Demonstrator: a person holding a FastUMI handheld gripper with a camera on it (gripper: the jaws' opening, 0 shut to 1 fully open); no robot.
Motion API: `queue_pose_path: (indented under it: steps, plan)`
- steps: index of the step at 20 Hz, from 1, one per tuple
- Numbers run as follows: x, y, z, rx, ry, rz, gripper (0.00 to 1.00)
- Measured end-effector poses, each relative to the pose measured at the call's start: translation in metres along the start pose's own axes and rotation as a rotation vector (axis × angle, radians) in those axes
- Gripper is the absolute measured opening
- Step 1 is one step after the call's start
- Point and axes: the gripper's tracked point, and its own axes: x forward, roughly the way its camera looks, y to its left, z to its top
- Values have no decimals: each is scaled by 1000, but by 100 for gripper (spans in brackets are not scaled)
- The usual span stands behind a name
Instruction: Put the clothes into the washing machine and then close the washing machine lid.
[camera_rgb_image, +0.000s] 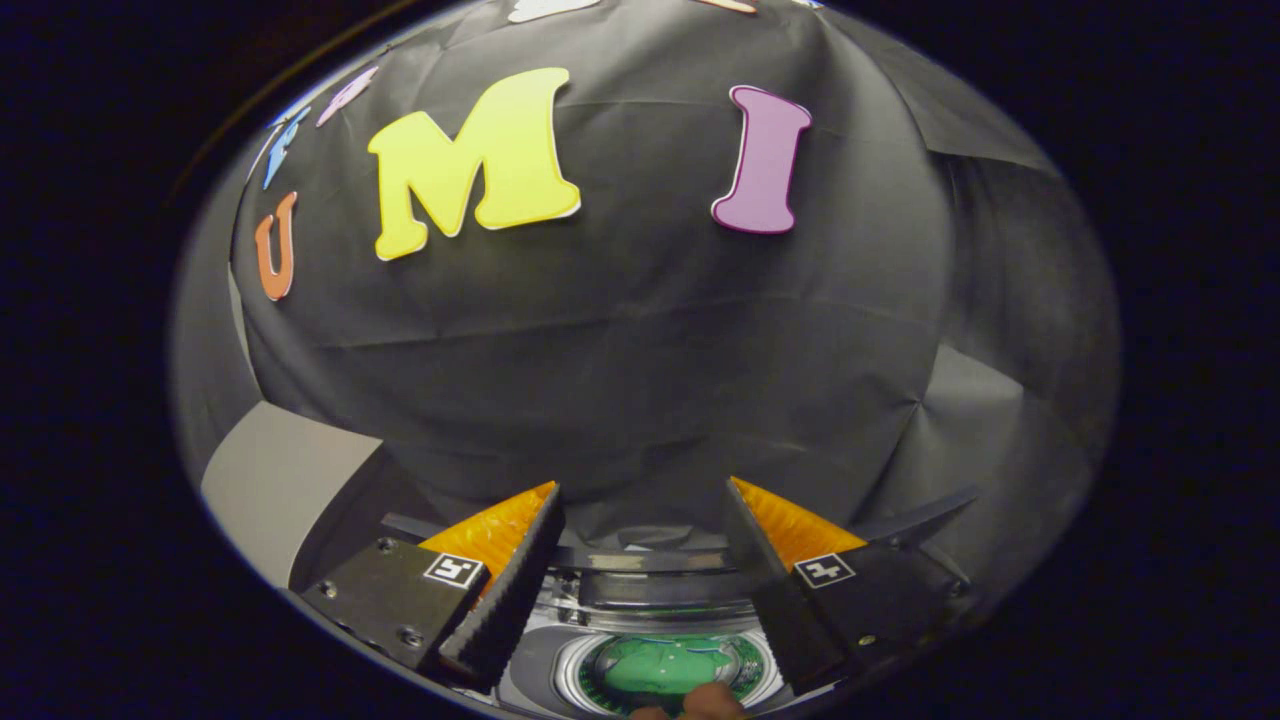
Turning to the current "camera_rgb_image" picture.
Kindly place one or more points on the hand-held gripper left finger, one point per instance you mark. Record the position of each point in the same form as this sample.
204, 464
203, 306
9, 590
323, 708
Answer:
515, 590

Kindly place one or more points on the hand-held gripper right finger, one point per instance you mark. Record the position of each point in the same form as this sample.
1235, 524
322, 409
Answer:
775, 600

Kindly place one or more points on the green polo shirt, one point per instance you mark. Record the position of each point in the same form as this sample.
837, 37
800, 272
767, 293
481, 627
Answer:
650, 665

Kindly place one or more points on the grey cabinet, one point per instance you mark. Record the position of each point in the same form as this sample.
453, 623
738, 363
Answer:
280, 480

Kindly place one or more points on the black backdrop cloth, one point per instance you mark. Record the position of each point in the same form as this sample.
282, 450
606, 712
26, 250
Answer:
650, 350

